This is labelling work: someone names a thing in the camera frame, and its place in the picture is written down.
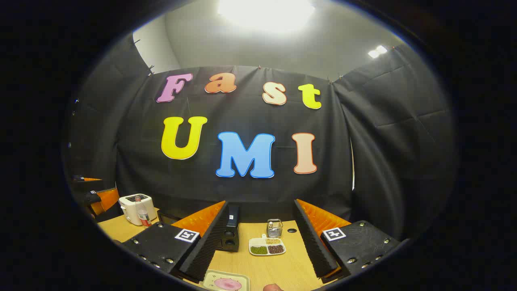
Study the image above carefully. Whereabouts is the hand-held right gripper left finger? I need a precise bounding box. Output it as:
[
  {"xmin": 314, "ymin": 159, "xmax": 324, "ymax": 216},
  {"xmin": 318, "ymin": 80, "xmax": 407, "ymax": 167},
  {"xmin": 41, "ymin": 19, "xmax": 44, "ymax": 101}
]
[{"xmin": 121, "ymin": 200, "xmax": 229, "ymax": 283}]

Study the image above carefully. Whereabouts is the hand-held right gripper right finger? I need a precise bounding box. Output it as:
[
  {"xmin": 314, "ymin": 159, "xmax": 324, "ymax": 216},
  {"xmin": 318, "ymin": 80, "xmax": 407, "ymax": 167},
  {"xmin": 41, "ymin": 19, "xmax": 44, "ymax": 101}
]
[{"xmin": 293, "ymin": 198, "xmax": 400, "ymax": 283}]

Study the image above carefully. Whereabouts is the black electric oven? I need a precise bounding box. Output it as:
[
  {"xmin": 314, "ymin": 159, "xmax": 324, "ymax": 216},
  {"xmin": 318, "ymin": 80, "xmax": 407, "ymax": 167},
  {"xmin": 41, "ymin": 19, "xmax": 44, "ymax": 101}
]
[{"xmin": 157, "ymin": 204, "xmax": 241, "ymax": 253}]

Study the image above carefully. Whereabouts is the cream square plate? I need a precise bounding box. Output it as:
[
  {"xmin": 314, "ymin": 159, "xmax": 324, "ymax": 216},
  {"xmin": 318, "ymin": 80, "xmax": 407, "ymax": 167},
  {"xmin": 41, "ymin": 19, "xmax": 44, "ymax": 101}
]
[{"xmin": 202, "ymin": 270, "xmax": 251, "ymax": 291}]

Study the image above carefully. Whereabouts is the pink ham slice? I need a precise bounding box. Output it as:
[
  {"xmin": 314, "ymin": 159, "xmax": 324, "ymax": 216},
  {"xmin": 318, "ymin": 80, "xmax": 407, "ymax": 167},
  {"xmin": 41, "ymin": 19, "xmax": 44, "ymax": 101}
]
[{"xmin": 213, "ymin": 278, "xmax": 243, "ymax": 291}]

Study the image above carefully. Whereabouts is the white toaster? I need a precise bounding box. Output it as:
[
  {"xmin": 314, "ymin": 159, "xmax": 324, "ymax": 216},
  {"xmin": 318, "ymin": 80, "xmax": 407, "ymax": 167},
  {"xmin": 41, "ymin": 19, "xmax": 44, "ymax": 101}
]
[{"xmin": 118, "ymin": 193, "xmax": 156, "ymax": 226}]

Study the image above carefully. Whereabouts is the clear bottle with red label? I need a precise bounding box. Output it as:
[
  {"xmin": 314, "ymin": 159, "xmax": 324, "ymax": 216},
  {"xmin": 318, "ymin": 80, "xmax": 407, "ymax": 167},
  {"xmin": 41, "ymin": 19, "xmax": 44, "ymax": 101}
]
[{"xmin": 135, "ymin": 195, "xmax": 152, "ymax": 228}]

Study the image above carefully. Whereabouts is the white divided dish with beans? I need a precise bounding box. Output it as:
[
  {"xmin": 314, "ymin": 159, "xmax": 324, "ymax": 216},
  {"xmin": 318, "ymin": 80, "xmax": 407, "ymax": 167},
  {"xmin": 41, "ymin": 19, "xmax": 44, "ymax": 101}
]
[{"xmin": 248, "ymin": 234, "xmax": 286, "ymax": 256}]

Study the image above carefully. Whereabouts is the large ceiling light panel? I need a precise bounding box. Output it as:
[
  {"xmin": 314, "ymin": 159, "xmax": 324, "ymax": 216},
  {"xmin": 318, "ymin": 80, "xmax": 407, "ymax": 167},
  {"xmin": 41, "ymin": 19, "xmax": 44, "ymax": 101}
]
[{"xmin": 218, "ymin": 0, "xmax": 315, "ymax": 30}]

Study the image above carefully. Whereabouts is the wire mesh holder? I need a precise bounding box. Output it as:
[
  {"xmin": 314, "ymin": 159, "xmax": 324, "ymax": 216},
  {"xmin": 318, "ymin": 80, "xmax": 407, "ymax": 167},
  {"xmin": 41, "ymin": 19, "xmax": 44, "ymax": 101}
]
[{"xmin": 267, "ymin": 219, "xmax": 283, "ymax": 238}]

